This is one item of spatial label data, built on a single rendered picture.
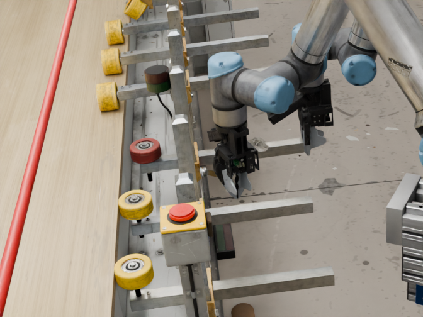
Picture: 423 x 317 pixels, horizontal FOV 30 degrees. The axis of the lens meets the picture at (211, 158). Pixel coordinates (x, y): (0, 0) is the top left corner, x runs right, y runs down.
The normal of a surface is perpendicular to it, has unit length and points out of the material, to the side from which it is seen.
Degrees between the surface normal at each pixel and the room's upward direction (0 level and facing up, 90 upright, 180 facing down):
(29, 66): 0
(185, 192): 90
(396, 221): 90
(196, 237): 90
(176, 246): 90
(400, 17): 57
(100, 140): 0
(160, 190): 0
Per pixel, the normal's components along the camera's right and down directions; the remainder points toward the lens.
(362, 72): 0.01, 0.51
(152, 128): -0.11, -0.85
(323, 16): -0.39, 0.64
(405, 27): 0.12, -0.07
